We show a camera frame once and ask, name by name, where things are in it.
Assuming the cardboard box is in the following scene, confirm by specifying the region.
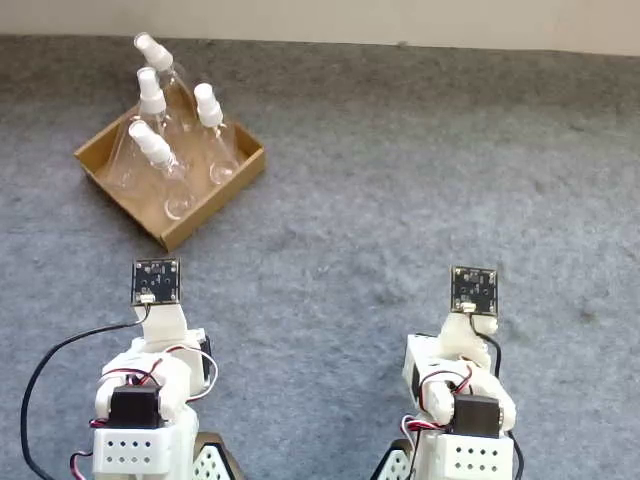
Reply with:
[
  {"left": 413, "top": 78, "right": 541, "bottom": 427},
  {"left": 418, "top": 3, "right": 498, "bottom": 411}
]
[{"left": 73, "top": 103, "right": 266, "bottom": 253}]

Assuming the clear spray bottle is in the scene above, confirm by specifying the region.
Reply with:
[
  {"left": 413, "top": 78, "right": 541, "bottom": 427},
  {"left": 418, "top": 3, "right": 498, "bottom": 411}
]
[
  {"left": 133, "top": 32, "right": 200, "bottom": 132},
  {"left": 192, "top": 82, "right": 240, "bottom": 185},
  {"left": 127, "top": 120, "right": 197, "bottom": 221},
  {"left": 102, "top": 66, "right": 169, "bottom": 190}
]

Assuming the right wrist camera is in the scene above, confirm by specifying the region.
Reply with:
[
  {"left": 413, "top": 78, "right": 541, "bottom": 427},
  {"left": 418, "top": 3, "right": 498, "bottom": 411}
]
[{"left": 449, "top": 265, "right": 500, "bottom": 316}]

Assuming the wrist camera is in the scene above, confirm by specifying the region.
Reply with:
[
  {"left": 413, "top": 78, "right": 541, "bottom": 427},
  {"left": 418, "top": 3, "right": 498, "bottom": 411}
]
[
  {"left": 449, "top": 265, "right": 500, "bottom": 316},
  {"left": 131, "top": 258, "right": 182, "bottom": 306}
]

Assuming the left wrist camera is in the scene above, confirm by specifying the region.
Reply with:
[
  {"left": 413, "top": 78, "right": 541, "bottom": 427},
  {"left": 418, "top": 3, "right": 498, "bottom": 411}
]
[{"left": 131, "top": 258, "right": 182, "bottom": 306}]

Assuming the black cable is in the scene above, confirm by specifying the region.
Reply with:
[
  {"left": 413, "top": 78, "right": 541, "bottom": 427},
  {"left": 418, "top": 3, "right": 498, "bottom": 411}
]
[
  {"left": 468, "top": 312, "right": 503, "bottom": 377},
  {"left": 20, "top": 305, "right": 152, "bottom": 480}
]

